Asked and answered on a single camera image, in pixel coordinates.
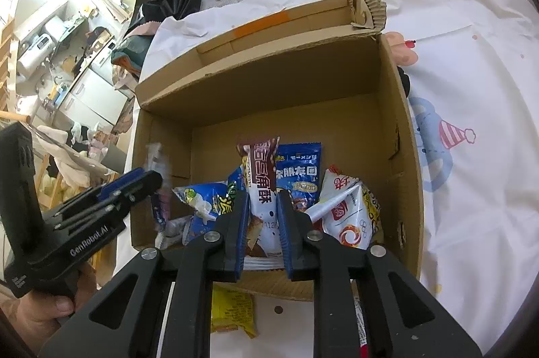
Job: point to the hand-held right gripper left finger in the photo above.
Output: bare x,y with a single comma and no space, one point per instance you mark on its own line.
242,231

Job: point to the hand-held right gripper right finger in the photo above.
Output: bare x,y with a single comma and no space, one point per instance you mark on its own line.
286,236

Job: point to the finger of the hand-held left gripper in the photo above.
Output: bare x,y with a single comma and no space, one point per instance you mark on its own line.
139,183
97,210

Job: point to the brown white snack packet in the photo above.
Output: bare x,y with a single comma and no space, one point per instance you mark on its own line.
263,189

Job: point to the blue green snack packet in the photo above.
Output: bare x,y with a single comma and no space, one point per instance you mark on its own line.
202,198

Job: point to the small white snack packet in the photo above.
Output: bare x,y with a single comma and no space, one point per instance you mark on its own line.
177,227

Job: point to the blue yellow snack packet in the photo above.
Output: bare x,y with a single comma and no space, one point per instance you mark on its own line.
301,172

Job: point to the white red triangular snack packet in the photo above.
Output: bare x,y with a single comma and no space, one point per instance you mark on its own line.
349,215

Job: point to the red white snack bar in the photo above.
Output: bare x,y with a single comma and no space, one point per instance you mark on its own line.
361,324

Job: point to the brown cardboard box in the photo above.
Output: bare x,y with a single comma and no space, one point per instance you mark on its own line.
273,80

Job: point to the person's left hand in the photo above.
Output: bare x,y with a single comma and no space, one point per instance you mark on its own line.
42,311

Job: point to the grey trash bin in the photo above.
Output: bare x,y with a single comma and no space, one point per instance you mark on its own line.
114,160

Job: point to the hanging white clothes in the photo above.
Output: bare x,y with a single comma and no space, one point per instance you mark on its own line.
67,160

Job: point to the white base cabinet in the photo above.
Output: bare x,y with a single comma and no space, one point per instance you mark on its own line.
97,97

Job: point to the pile of clothes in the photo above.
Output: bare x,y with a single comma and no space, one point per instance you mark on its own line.
134,50

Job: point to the wooden staircase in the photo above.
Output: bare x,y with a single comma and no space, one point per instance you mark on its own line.
6,55

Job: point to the white water heater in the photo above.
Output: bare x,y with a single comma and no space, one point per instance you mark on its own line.
36,53

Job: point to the small black object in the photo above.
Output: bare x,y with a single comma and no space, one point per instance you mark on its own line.
404,80

